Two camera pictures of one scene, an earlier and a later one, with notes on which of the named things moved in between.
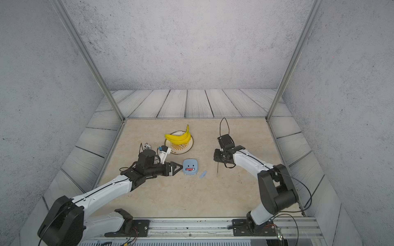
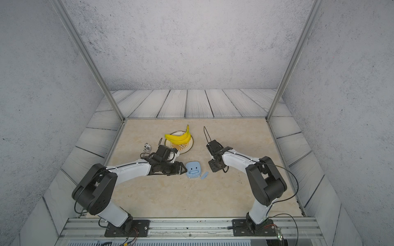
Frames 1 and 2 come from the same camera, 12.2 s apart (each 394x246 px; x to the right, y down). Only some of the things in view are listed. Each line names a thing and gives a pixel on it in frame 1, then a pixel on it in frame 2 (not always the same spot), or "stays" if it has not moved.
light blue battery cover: [203, 175] stays
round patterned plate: [177, 149] stays
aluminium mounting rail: [288, 228] stays
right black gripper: [216, 156] -> [212, 167]
